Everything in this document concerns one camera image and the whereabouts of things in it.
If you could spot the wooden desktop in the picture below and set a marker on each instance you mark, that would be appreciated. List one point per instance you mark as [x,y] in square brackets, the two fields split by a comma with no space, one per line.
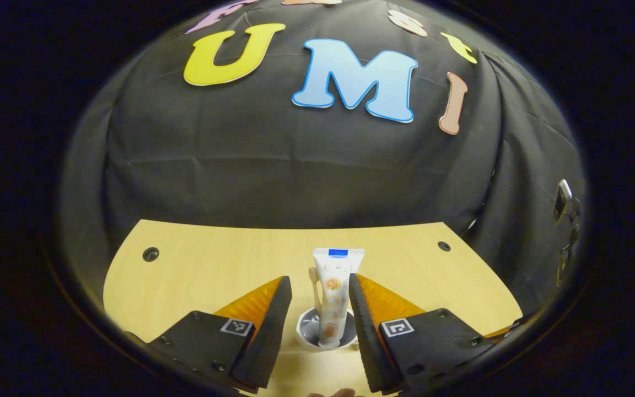
[213,259]

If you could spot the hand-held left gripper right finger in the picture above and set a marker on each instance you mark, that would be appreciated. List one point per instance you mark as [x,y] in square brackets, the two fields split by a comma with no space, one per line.
[370,347]

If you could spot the white cup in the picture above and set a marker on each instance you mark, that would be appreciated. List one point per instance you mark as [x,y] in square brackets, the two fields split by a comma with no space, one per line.
[309,331]

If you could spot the white toothpaste tube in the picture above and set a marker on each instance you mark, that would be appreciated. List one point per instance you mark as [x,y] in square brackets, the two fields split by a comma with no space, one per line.
[333,298]

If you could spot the beige toothbrush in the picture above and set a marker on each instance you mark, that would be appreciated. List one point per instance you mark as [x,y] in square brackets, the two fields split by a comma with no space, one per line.
[316,292]

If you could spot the black backdrop cloth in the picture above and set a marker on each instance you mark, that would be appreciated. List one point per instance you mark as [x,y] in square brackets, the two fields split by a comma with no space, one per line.
[295,165]

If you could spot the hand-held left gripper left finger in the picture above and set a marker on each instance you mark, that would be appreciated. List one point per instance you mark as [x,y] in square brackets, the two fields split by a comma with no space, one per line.
[268,342]

